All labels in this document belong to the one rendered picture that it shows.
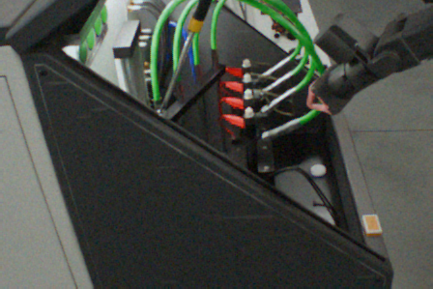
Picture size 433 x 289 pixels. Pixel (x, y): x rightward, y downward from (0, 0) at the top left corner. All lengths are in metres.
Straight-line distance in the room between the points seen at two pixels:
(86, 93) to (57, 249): 0.35
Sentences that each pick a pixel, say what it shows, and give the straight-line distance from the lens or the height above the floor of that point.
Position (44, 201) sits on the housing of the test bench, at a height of 1.17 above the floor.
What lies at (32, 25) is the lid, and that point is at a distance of 0.76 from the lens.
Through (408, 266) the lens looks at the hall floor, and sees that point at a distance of 2.39.
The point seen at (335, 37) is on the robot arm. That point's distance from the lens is 0.88.
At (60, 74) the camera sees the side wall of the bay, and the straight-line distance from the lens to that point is 0.80.
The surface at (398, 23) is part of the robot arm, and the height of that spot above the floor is 1.41.
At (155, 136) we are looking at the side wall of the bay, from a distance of 0.83.
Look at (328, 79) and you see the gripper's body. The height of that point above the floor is 1.29.
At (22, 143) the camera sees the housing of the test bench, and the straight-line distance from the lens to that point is 0.89.
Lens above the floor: 1.75
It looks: 31 degrees down
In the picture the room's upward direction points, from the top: 7 degrees counter-clockwise
